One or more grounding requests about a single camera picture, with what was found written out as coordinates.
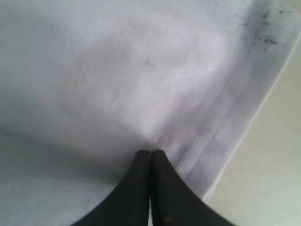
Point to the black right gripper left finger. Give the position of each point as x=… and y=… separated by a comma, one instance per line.
x=128, y=203

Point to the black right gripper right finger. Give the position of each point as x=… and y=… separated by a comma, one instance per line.
x=172, y=202

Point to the white t-shirt red lettering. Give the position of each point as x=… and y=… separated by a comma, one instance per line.
x=84, y=84

